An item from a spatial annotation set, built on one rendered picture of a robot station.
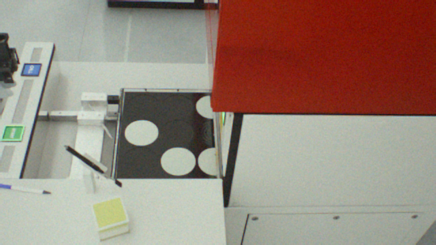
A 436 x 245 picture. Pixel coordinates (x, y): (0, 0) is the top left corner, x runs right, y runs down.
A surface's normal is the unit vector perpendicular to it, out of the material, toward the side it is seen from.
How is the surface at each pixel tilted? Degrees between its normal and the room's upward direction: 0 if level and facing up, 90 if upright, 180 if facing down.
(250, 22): 90
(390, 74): 90
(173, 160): 0
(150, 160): 0
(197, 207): 0
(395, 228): 90
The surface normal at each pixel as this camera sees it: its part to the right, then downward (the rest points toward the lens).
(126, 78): 0.07, -0.66
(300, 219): 0.05, 0.76
